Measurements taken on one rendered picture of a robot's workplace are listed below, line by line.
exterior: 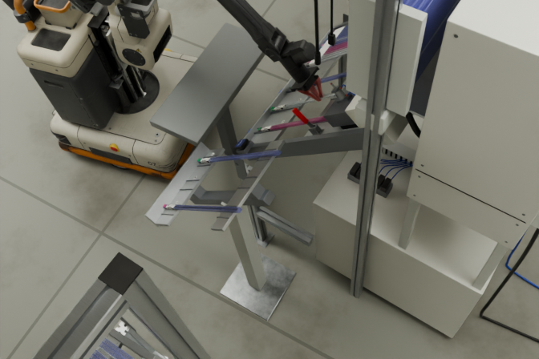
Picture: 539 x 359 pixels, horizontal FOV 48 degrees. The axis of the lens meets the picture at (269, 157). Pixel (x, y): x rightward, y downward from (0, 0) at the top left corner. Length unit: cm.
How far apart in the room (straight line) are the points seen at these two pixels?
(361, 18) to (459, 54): 21
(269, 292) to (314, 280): 21
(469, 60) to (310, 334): 168
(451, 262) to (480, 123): 85
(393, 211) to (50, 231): 170
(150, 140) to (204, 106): 45
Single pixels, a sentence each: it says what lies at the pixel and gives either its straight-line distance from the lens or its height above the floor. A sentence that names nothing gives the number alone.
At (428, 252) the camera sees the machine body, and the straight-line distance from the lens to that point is 213.
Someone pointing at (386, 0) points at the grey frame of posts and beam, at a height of 174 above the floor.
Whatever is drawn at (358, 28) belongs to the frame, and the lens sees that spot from 130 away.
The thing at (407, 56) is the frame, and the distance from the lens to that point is 129.
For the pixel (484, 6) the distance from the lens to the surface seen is 123.
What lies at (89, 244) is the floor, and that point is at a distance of 301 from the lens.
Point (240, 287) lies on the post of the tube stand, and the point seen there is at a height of 1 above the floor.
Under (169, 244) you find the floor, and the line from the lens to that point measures 288.
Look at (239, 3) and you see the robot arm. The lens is 185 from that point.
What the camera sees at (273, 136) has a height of 83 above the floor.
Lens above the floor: 257
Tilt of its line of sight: 59 degrees down
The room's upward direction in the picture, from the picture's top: 10 degrees counter-clockwise
